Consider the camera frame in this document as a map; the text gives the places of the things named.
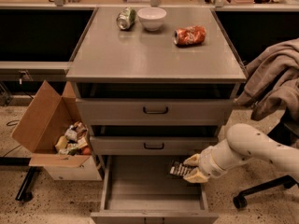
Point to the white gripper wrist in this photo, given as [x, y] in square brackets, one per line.
[209, 165]

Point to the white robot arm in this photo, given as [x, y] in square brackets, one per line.
[242, 143]

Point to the crushed green soda can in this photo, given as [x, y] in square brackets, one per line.
[126, 18]

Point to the black office chair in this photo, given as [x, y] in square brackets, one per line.
[286, 130]

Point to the brown cardboard box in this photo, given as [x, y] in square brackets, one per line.
[46, 119]

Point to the pile of snack packages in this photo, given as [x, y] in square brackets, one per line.
[75, 141]

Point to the white box under cardboard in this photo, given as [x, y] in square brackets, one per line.
[86, 171]

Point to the crushed orange soda can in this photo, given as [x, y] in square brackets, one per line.
[189, 36]

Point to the grey-brown cloth on chair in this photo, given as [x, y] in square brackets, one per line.
[273, 81]

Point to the black table leg with caster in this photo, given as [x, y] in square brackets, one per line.
[25, 193]

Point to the top grey drawer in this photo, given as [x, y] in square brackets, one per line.
[154, 111]

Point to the grey drawer cabinet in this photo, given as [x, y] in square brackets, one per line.
[138, 64]

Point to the bottom grey open drawer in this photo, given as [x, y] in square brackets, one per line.
[140, 190]

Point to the white ceramic bowl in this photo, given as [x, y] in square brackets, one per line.
[151, 18]

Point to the middle grey drawer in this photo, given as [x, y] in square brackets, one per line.
[150, 145]

